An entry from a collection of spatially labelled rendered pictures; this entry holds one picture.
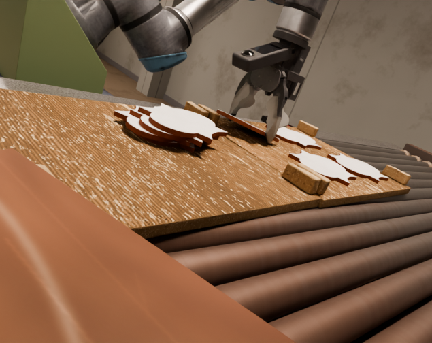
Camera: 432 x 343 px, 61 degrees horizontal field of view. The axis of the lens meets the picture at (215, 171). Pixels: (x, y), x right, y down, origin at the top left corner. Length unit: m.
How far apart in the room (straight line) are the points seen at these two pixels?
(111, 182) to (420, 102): 3.02
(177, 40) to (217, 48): 3.66
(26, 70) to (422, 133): 2.87
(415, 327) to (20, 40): 0.77
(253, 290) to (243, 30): 4.14
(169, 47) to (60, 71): 0.27
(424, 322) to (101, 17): 0.80
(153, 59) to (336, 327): 0.77
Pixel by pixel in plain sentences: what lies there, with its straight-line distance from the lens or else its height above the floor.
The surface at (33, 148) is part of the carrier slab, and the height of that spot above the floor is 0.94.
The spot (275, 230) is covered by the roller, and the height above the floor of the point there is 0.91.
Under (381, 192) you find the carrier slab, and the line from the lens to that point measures 0.79.
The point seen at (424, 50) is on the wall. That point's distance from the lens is 3.36.
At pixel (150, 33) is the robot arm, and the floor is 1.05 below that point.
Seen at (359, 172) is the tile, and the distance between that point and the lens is 0.83.
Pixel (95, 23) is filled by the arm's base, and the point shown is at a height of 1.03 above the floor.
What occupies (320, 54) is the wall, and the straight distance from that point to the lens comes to 3.73.
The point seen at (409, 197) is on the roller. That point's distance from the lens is 0.99.
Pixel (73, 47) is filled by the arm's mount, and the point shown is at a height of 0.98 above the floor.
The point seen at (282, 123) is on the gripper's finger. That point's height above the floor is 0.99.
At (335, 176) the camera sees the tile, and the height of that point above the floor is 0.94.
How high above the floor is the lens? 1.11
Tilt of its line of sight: 20 degrees down
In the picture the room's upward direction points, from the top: 21 degrees clockwise
